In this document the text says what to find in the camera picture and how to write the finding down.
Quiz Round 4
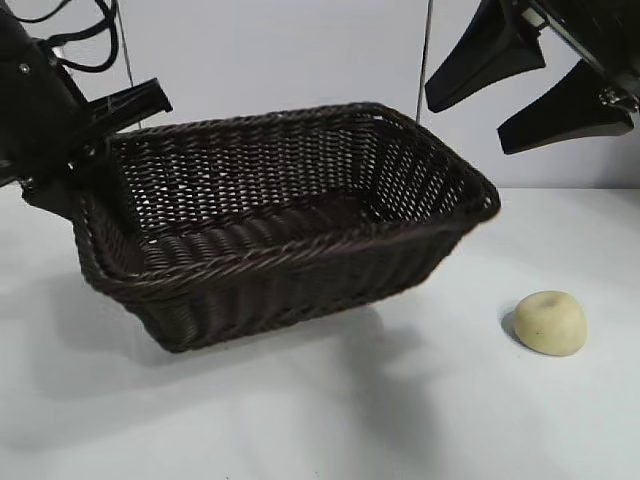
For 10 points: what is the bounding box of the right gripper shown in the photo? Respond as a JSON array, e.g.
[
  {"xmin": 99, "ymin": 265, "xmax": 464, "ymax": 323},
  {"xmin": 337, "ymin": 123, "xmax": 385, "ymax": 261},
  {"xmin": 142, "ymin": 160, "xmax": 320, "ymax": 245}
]
[{"xmin": 424, "ymin": 0, "xmax": 640, "ymax": 155}]

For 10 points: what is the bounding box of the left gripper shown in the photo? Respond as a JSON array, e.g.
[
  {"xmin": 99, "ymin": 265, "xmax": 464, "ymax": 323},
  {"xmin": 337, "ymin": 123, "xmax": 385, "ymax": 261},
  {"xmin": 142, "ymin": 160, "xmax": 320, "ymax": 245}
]
[{"xmin": 0, "ymin": 40, "xmax": 174, "ymax": 227}]

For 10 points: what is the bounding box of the dark brown wicker basket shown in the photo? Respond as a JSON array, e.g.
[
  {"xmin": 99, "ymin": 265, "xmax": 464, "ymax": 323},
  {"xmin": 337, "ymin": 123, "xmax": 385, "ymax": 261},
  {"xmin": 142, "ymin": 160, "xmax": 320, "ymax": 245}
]
[{"xmin": 72, "ymin": 102, "xmax": 502, "ymax": 355}]

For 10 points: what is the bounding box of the pale yellow egg yolk pastry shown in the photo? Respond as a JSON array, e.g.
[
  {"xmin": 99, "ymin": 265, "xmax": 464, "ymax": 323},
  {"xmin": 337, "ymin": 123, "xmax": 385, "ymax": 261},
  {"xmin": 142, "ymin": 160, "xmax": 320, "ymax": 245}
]
[{"xmin": 510, "ymin": 289, "xmax": 589, "ymax": 357}]

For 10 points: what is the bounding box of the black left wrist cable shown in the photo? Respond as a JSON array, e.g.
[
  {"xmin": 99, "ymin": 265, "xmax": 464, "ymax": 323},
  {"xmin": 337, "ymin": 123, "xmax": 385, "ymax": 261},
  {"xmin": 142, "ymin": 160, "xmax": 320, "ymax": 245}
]
[{"xmin": 14, "ymin": 0, "xmax": 122, "ymax": 76}]

